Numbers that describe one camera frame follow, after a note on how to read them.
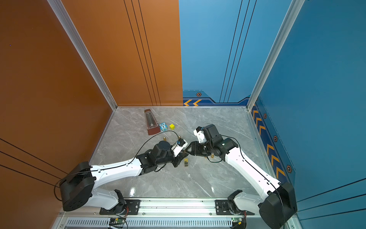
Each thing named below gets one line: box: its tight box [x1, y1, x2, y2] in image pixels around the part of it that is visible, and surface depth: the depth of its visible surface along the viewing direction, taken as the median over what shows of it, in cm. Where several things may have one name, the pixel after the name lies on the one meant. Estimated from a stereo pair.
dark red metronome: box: [144, 108, 161, 136], surface depth 100 cm
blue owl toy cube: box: [159, 122, 169, 132], surface depth 107 cm
